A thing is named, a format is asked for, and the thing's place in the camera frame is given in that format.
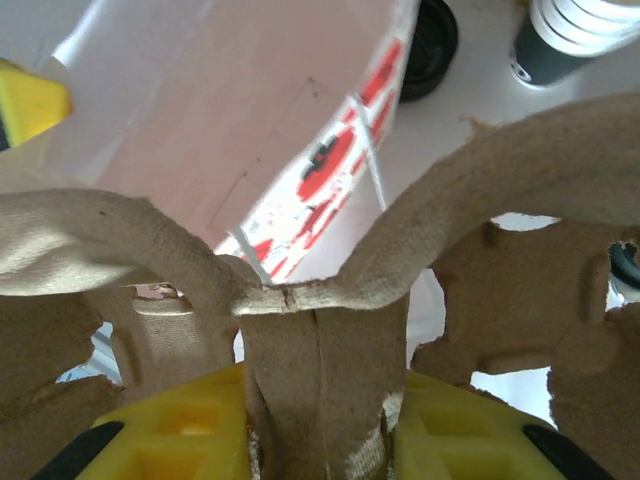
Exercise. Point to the black cup lid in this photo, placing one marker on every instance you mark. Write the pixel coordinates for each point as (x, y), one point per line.
(432, 45)

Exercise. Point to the red white paper bag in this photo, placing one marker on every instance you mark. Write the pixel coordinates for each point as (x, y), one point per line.
(225, 100)

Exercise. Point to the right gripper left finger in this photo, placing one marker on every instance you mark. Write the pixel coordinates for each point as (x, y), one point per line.
(190, 430)

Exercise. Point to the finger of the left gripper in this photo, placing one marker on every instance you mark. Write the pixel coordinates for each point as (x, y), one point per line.
(27, 100)

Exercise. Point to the pulp cup carrier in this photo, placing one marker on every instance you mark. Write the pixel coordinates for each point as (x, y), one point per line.
(320, 350)

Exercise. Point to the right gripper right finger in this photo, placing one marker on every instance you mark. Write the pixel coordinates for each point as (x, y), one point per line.
(465, 435)

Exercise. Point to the black white paper cup stack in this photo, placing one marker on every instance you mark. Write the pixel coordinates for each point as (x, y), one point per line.
(560, 50)

